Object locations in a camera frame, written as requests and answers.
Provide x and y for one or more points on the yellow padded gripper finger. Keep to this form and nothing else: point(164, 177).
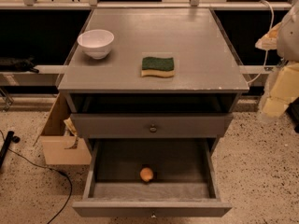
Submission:
point(269, 40)
point(282, 89)

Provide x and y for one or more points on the orange fruit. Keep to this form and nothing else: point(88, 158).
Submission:
point(146, 174)

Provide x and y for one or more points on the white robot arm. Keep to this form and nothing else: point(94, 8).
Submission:
point(288, 36)

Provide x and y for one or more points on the open grey middle drawer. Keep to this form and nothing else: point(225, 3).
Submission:
point(183, 183)

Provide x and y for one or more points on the closed grey top drawer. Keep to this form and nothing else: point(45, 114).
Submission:
point(151, 125)

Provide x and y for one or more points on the green yellow sponge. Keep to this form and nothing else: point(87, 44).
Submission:
point(157, 67)

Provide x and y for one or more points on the white ceramic bowl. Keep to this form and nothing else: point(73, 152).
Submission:
point(96, 43)

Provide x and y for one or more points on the cardboard box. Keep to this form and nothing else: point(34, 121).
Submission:
point(60, 146)

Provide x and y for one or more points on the black object on shelf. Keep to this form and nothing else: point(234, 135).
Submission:
point(17, 65)

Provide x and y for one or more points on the black bar on floor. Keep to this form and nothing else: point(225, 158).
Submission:
point(10, 137)

